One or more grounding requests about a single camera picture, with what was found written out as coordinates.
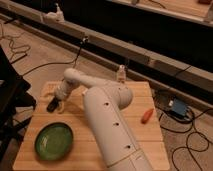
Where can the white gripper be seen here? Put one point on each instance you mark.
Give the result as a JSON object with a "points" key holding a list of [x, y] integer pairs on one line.
{"points": [[62, 92]]}

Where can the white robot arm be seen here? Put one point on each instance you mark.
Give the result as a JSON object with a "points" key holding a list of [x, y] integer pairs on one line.
{"points": [[103, 102]]}

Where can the green ceramic plate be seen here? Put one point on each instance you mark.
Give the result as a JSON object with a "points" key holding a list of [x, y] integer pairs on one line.
{"points": [[54, 141]]}

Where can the small clear bottle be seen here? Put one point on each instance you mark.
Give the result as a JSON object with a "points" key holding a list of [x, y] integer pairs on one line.
{"points": [[121, 74]]}

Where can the orange carrot toy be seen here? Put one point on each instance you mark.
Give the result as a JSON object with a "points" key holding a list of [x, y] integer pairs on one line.
{"points": [[146, 116]]}

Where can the blue power box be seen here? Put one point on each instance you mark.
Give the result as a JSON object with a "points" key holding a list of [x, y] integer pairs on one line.
{"points": [[178, 107]]}

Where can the black chair frame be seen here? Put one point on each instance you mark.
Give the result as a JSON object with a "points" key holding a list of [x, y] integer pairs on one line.
{"points": [[13, 94]]}

